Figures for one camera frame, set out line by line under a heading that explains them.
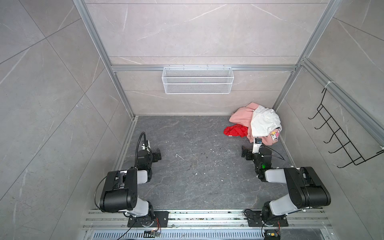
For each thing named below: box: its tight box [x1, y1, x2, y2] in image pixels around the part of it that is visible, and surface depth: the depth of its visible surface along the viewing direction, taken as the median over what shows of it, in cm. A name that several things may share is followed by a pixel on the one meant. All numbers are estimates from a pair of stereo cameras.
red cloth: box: [223, 123, 249, 138], surface depth 108 cm
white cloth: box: [250, 105, 282, 137], surface depth 105 cm
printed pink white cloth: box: [270, 128, 281, 144], surface depth 100 cm
